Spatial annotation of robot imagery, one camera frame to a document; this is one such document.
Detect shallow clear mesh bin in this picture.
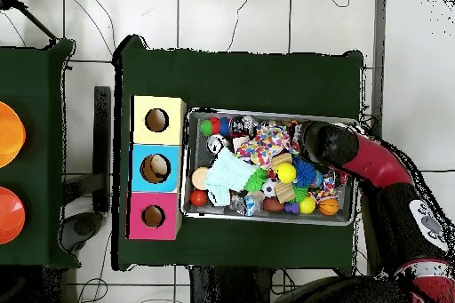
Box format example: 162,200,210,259
180,108,359,227

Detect wooden box with three holes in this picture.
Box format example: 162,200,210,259
127,95,188,242

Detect crushed silver can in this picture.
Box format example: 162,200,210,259
206,134,228,155

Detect mint green cloth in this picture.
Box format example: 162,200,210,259
204,148,260,208

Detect colourful polka dot cloth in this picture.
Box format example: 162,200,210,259
235,124,303,169

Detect toy hamburger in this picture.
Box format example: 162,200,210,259
191,167,212,191

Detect red ball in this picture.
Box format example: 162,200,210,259
189,188,210,208

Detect crushed clear plastic bottle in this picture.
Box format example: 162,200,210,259
230,192,261,218

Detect large yellow ball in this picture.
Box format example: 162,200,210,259
275,162,298,184

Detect dark green table cloth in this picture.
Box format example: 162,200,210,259
112,35,365,275
0,38,76,268

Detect blue spiky ball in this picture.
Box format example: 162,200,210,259
293,158,319,189

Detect orange toy basketball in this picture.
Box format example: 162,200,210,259
317,197,340,217

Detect black stand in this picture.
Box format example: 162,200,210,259
92,85,114,213

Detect orange bowl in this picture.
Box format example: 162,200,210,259
0,186,27,246
0,100,27,170

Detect black cable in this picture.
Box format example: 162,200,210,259
227,0,259,52

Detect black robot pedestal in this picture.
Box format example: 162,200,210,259
188,266,278,303

